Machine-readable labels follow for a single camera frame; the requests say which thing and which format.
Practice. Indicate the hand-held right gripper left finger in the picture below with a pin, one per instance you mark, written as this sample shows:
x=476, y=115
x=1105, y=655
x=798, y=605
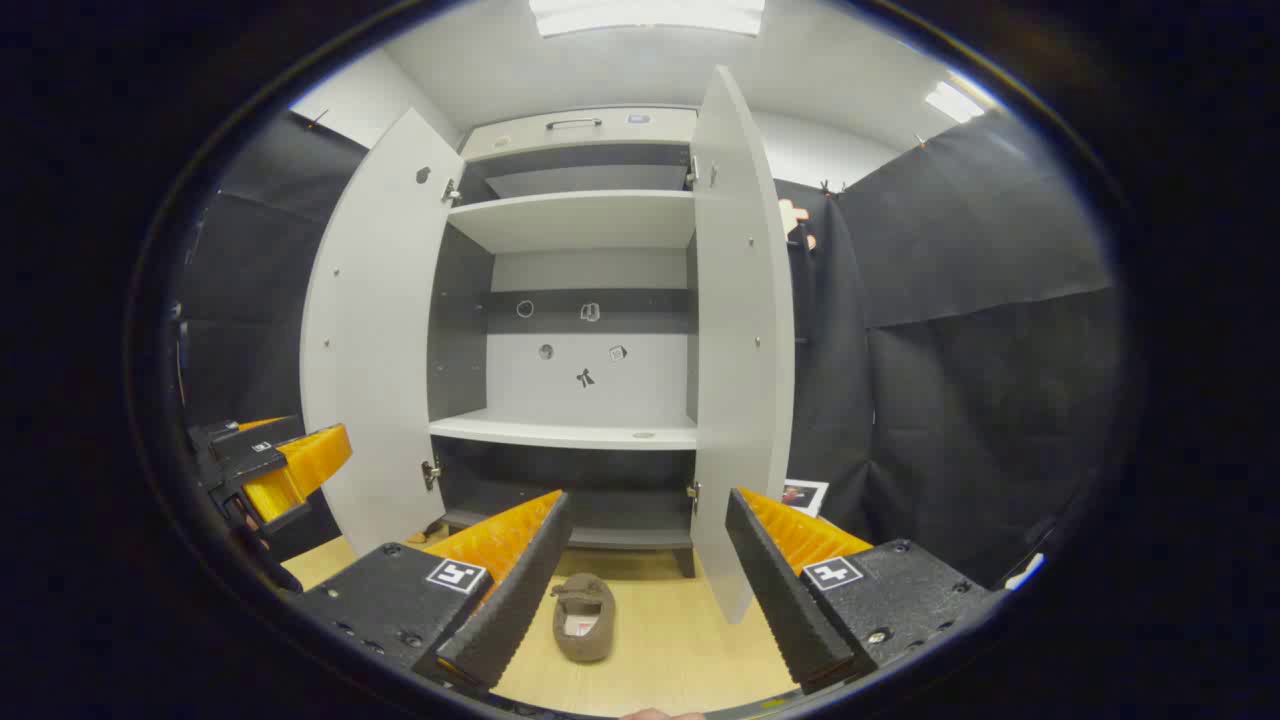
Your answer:
x=510, y=610

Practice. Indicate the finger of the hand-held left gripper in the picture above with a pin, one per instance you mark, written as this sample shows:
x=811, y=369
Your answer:
x=235, y=437
x=300, y=468

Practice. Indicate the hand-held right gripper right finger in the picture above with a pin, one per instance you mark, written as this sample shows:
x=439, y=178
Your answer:
x=785, y=610

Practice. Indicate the brown fuzzy shoe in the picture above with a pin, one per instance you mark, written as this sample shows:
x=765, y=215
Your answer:
x=584, y=640

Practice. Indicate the white cabinet door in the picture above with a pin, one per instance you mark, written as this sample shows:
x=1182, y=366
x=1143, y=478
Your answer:
x=380, y=350
x=740, y=350

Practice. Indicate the white shoe cabinet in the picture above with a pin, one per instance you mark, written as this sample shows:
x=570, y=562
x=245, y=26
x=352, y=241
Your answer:
x=590, y=220

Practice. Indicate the white cabinet drawer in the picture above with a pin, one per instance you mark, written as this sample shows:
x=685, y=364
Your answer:
x=530, y=135

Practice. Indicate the small printed card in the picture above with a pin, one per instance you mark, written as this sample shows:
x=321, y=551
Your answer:
x=806, y=498

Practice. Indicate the black backdrop cloth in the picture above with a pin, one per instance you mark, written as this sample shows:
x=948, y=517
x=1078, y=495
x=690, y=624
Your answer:
x=1000, y=400

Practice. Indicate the small ceiling light panel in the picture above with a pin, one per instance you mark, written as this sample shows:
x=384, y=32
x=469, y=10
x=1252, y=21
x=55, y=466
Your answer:
x=955, y=102

